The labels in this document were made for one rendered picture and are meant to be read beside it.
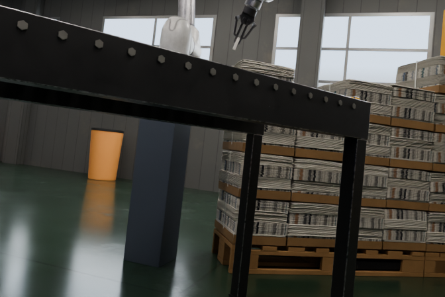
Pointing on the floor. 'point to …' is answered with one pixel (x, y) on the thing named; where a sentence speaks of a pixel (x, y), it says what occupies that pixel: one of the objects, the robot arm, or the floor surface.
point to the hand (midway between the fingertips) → (236, 43)
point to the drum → (104, 153)
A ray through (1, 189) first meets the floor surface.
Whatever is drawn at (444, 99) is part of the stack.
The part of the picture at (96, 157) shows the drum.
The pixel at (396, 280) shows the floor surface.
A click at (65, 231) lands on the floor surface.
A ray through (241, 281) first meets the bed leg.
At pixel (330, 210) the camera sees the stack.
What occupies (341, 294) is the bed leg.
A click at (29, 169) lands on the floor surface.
